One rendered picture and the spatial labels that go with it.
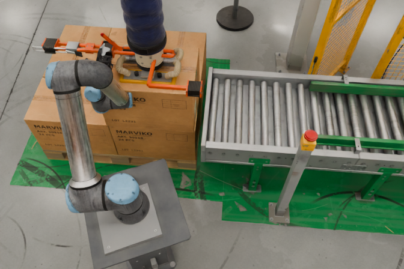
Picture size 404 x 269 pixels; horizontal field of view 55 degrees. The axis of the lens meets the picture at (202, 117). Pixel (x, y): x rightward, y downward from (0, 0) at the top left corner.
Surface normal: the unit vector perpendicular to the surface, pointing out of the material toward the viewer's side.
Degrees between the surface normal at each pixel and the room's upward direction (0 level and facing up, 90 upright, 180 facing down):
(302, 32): 90
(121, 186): 4
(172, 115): 90
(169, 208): 0
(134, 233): 4
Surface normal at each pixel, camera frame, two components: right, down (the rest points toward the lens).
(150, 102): -0.08, 0.80
